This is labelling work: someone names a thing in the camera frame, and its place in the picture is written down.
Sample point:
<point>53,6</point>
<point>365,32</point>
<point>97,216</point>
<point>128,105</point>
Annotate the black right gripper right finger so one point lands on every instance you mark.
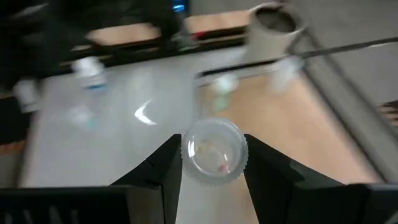
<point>273,193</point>

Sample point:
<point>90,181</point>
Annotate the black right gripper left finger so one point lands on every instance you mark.
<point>155,186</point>

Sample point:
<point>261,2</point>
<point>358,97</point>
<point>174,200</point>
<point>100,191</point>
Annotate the clear bottle with pink pills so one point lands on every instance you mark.
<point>214,152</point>

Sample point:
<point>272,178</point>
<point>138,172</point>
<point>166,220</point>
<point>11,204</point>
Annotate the small clear bottle white cap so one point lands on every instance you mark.
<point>224,85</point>

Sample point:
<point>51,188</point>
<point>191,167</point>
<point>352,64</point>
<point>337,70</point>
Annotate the white melatonin bottle blue label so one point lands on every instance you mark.
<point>88,70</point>

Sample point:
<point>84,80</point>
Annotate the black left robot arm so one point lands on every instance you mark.
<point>31,37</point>

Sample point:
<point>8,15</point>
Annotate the white round plant pot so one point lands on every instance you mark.
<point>264,43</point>

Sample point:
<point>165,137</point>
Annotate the black device with blue light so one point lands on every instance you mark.
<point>179,7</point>

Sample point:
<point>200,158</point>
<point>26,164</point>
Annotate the wooden shelf with black frame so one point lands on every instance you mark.
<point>280,124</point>

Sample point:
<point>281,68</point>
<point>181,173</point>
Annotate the black aluminium table frame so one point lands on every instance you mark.
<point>140,54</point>

